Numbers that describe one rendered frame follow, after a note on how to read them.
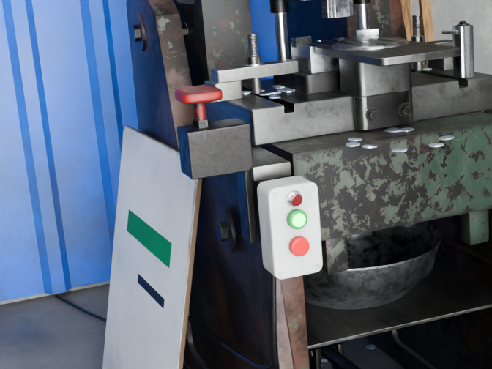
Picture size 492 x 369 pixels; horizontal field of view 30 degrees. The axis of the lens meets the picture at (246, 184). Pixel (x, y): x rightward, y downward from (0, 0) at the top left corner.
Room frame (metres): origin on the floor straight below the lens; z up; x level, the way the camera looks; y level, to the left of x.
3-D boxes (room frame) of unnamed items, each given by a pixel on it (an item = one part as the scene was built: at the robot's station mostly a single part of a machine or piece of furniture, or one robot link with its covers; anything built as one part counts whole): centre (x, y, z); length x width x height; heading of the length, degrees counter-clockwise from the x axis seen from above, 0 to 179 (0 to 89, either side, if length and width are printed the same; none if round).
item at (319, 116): (1.64, -0.18, 0.67); 0.45 x 0.30 x 0.06; 108
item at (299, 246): (1.23, -0.07, 0.54); 0.03 x 0.01 x 0.03; 108
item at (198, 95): (1.32, 0.06, 0.72); 0.07 x 0.06 x 0.08; 18
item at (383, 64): (1.48, -0.24, 0.72); 0.25 x 0.14 x 0.14; 18
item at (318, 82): (1.65, -0.18, 0.72); 0.20 x 0.16 x 0.03; 108
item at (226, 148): (1.33, 0.04, 0.62); 0.10 x 0.06 x 0.20; 108
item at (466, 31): (1.58, -0.39, 0.75); 0.03 x 0.03 x 0.10; 18
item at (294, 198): (1.23, -0.07, 0.61); 0.02 x 0.01 x 0.02; 108
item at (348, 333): (1.65, -0.18, 0.31); 0.43 x 0.42 x 0.01; 108
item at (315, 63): (1.64, -0.19, 0.76); 0.15 x 0.09 x 0.05; 108
